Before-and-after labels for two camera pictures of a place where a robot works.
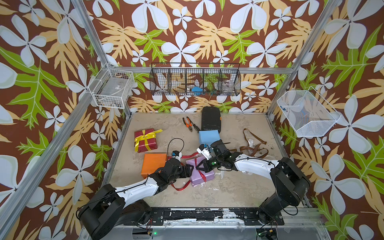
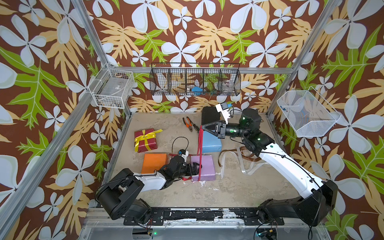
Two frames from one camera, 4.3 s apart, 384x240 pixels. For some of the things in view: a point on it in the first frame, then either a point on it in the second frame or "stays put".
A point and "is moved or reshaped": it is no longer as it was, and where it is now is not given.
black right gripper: x=206 y=167 to x=223 y=129
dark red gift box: x=145 y=140 stays put
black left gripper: x=188 y=172 stays put
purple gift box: x=198 y=175 is moved or reshaped
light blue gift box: x=208 y=137 stays put
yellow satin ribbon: x=145 y=136 stays put
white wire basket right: x=308 y=112 stays put
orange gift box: x=152 y=162 stays put
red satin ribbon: x=184 y=156 to x=199 y=149
